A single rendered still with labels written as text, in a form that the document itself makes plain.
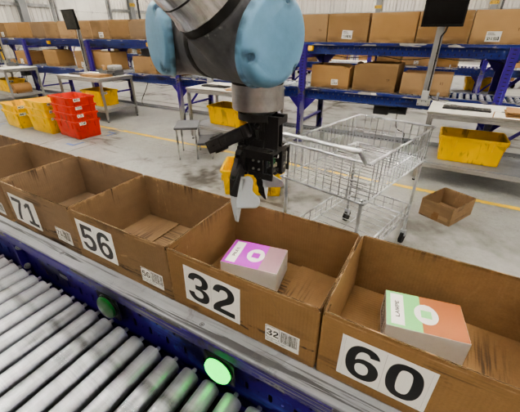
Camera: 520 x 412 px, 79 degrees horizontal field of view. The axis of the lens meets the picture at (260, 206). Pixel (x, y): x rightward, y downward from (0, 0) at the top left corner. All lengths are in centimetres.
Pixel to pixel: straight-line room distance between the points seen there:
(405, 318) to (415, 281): 13
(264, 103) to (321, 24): 475
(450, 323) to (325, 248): 33
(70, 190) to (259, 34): 130
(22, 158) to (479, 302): 185
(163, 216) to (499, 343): 105
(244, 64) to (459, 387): 57
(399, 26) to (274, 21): 468
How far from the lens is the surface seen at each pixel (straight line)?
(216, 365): 80
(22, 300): 131
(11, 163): 187
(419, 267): 87
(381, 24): 505
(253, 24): 33
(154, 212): 127
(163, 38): 45
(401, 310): 81
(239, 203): 61
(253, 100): 54
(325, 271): 95
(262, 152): 56
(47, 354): 111
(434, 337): 79
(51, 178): 150
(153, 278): 91
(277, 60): 36
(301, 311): 65
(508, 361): 91
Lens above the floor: 150
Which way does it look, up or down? 29 degrees down
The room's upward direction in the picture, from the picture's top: straight up
